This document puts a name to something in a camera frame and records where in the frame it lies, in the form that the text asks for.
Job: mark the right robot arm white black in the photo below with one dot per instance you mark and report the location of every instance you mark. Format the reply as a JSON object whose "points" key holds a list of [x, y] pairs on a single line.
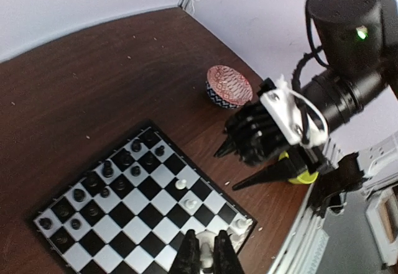
{"points": [[354, 63]]}

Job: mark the white knight chess piece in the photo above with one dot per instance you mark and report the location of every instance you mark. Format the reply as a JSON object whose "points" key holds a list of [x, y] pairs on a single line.
{"points": [[206, 244]]}

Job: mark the patterned blue red bowl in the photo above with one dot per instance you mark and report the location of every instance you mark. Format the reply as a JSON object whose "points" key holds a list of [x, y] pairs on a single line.
{"points": [[227, 88]]}

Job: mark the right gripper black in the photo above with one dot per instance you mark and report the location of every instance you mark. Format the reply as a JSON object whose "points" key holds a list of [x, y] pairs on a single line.
{"points": [[255, 138]]}

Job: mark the white pawn far right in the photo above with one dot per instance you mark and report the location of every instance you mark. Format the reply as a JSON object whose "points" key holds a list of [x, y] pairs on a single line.
{"points": [[181, 184]]}

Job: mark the black white chessboard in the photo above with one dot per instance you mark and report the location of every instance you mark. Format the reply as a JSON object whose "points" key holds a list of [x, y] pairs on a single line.
{"points": [[132, 216]]}

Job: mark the white pawn right side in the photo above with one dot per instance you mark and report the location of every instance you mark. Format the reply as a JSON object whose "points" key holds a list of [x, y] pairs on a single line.
{"points": [[190, 203]]}

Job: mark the black pawn chess piece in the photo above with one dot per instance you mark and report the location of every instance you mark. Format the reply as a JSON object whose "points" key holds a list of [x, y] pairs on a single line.
{"points": [[75, 224]]}

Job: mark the white pawn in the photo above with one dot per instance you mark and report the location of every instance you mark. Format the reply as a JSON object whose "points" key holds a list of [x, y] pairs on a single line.
{"points": [[181, 184], [190, 203]]}

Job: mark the black rook chess piece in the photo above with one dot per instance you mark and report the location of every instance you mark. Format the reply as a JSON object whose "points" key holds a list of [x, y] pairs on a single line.
{"points": [[46, 223]]}

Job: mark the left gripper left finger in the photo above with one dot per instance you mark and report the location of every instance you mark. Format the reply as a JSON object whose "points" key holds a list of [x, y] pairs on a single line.
{"points": [[187, 259]]}

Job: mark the yellow-green bowl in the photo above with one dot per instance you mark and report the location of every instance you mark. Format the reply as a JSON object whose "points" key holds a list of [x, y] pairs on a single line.
{"points": [[305, 178]]}

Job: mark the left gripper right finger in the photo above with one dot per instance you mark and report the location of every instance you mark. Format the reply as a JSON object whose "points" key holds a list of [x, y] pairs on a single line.
{"points": [[225, 259]]}

